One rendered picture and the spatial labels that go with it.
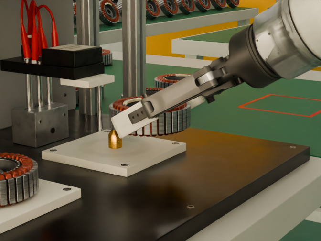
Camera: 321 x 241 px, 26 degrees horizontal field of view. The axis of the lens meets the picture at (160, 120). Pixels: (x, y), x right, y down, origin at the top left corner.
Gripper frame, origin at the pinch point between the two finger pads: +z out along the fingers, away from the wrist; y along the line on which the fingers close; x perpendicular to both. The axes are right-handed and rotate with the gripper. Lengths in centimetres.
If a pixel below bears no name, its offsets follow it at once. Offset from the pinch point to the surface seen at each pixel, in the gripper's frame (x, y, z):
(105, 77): -8.0, -1.1, 5.4
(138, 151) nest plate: 3.9, 0.1, 4.7
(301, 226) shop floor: 51, -167, 79
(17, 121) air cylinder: -8.4, 3.5, 20.6
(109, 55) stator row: -27, -74, 57
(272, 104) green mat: 5, -52, 9
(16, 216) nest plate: 5.4, 27.4, 2.1
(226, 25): -59, -324, 149
